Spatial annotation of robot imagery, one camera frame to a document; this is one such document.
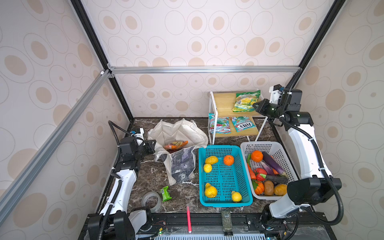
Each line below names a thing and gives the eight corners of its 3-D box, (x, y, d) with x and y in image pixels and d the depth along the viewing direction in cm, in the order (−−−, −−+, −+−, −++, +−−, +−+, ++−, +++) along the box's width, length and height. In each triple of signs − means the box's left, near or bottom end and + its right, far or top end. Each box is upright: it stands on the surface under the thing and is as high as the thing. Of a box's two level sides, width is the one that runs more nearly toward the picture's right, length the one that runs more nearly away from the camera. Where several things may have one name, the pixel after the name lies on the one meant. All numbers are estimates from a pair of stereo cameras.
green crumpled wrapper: (163, 202, 82) (162, 201, 80) (160, 190, 86) (159, 188, 84) (172, 198, 83) (171, 197, 81) (168, 186, 87) (168, 185, 85)
